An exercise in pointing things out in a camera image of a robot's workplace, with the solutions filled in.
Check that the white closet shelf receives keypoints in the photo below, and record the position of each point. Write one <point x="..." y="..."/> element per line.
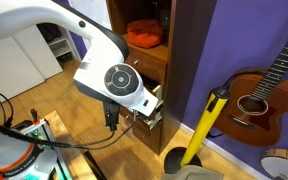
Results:
<point x="60" y="46"/>

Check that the grey cloth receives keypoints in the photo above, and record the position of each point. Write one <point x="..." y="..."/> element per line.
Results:
<point x="194" y="173"/>

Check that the brown drawer holding black bag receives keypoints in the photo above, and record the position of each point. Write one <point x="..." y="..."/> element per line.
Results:
<point x="157" y="90"/>

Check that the yellow stanchion with black base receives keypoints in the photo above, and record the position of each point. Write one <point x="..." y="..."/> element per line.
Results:
<point x="204" y="126"/>

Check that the brown drawer holding silver bag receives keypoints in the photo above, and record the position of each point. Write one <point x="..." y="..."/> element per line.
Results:
<point x="125" y="115"/>

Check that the black table base bar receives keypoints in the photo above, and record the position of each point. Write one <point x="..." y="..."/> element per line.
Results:
<point x="94" y="166"/>

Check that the white baseboard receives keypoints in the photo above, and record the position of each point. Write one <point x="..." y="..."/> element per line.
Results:
<point x="224" y="153"/>

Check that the aluminium frame control box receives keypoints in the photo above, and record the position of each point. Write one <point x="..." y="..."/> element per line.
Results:
<point x="50" y="143"/>

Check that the dark brown wooden cabinet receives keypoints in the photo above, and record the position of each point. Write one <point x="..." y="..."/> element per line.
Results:
<point x="187" y="66"/>

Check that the small dark jar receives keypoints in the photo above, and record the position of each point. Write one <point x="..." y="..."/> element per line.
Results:
<point x="164" y="18"/>

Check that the small black clamp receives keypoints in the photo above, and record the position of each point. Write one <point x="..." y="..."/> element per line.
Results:
<point x="34" y="116"/>

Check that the orange knit beanie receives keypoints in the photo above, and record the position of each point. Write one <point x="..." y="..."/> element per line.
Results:
<point x="146" y="33"/>

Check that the brown acoustic guitar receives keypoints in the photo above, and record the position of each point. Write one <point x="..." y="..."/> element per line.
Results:
<point x="257" y="113"/>

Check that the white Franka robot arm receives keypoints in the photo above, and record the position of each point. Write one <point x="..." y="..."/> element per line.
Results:
<point x="97" y="66"/>

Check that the banjo with white head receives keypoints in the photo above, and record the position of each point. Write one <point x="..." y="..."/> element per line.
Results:
<point x="280" y="165"/>

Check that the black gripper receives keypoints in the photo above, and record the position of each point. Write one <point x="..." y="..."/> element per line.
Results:
<point x="112" y="110"/>

